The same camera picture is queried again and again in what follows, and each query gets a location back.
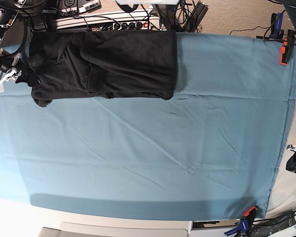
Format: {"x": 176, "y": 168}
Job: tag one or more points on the blue table cloth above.
{"x": 209, "y": 153}

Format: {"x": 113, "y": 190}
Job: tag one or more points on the black T-shirt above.
{"x": 109, "y": 64}

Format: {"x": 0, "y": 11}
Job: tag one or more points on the white power strip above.
{"x": 153, "y": 24}

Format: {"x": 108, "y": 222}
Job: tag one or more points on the white box bottom edge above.
{"x": 80, "y": 230}

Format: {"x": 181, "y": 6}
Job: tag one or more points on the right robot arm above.
{"x": 10, "y": 10}

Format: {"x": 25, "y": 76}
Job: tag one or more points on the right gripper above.
{"x": 10, "y": 68}

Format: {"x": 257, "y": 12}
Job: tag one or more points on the black bag bottom right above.
{"x": 267, "y": 228}

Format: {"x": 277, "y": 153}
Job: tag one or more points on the blue black clamp top right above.
{"x": 276, "y": 26}

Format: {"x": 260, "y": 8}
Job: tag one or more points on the orange black clamp top right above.
{"x": 287, "y": 47}

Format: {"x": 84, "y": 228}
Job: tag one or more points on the orange blue clamp bottom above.
{"x": 245, "y": 225}

